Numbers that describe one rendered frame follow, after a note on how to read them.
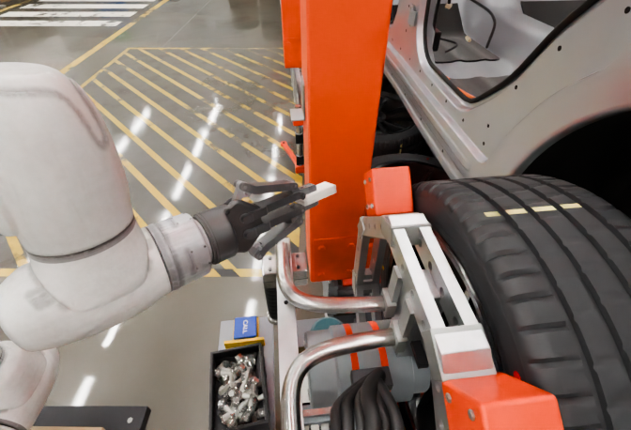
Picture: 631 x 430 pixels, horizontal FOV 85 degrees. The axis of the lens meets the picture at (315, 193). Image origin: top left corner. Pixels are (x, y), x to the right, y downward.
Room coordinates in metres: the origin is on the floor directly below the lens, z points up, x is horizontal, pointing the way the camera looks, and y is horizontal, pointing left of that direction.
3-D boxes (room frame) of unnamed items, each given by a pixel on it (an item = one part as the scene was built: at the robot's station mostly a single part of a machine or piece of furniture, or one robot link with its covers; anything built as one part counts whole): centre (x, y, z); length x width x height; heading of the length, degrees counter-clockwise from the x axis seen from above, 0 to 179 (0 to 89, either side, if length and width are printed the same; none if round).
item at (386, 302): (0.38, -0.03, 1.03); 0.19 x 0.18 x 0.11; 96
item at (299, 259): (0.44, 0.06, 0.93); 0.09 x 0.05 x 0.05; 96
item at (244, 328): (0.55, 0.22, 0.47); 0.07 x 0.07 x 0.02; 6
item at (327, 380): (0.28, -0.09, 0.85); 0.21 x 0.14 x 0.14; 96
